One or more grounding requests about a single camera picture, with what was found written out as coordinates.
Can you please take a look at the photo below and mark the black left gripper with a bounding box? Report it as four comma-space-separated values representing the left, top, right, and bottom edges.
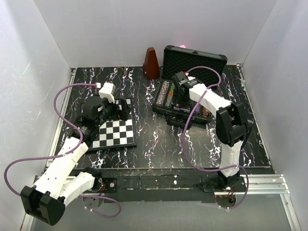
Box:
96, 96, 131, 127

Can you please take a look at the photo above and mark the blue playing card box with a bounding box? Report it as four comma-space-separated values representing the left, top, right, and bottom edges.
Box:
173, 107, 191, 113

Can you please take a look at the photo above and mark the purple black chip stack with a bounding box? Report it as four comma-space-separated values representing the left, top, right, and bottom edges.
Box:
194, 106, 201, 115

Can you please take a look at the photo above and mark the brown black chip stack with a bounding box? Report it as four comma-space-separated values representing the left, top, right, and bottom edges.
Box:
202, 107, 211, 118

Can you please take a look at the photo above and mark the black poker chip case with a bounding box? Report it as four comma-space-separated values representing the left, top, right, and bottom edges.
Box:
152, 45, 228, 127

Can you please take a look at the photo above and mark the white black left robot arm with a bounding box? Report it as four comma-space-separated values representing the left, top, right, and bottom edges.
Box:
20, 95, 131, 226

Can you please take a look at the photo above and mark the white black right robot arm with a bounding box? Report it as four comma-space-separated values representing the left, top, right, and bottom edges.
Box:
171, 67, 253, 191

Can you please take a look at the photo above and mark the green yellow chip stack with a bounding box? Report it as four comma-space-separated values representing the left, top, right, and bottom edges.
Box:
168, 83, 175, 98

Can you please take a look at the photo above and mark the pink grey chip stack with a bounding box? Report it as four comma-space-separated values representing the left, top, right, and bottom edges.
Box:
156, 81, 170, 106

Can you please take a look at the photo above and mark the black white chessboard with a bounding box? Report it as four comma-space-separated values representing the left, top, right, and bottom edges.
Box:
89, 98, 137, 151

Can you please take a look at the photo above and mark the brown wooden metronome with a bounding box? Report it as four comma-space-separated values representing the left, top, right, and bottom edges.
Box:
142, 47, 160, 80

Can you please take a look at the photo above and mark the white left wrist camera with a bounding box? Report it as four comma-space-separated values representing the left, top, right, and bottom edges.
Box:
99, 82, 116, 103

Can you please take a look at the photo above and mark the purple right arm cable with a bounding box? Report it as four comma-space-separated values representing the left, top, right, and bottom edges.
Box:
182, 66, 249, 209

